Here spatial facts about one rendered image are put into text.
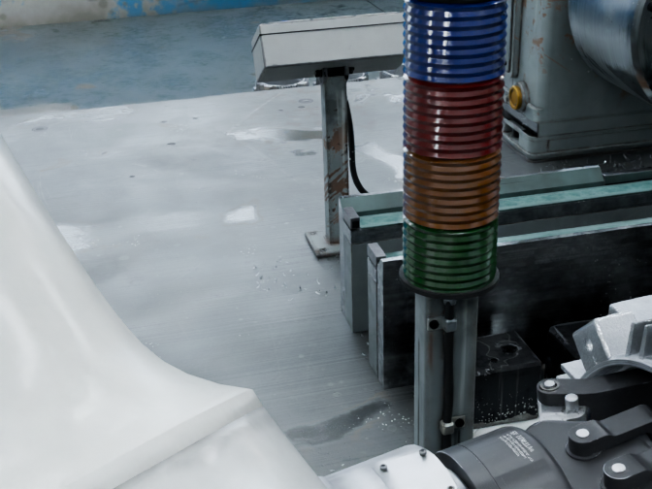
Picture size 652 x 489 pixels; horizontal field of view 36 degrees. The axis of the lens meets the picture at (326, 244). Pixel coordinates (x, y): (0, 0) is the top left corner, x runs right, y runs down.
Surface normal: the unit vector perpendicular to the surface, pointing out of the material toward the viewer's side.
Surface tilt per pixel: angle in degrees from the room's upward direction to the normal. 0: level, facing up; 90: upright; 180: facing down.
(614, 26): 92
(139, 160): 0
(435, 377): 90
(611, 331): 45
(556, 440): 8
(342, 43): 62
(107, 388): 17
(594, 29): 99
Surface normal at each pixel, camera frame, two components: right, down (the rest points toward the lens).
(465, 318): 0.24, 0.40
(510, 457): -0.14, -0.85
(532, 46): -0.97, 0.12
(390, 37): 0.19, -0.07
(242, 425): 0.64, -0.67
